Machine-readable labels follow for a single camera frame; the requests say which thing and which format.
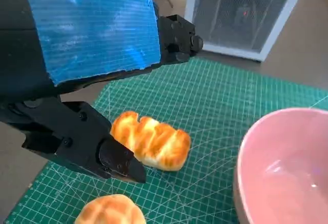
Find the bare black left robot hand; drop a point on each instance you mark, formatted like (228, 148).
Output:
(89, 29)

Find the long striped toy bread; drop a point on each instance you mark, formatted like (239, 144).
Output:
(153, 139)

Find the round toy bread bun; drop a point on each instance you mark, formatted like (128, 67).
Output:
(112, 211)

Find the pink bowl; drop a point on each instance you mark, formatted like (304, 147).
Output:
(282, 157)

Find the green cutting mat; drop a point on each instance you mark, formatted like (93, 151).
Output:
(210, 98)

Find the white mesh front cabinet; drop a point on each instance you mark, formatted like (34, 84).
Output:
(243, 16)

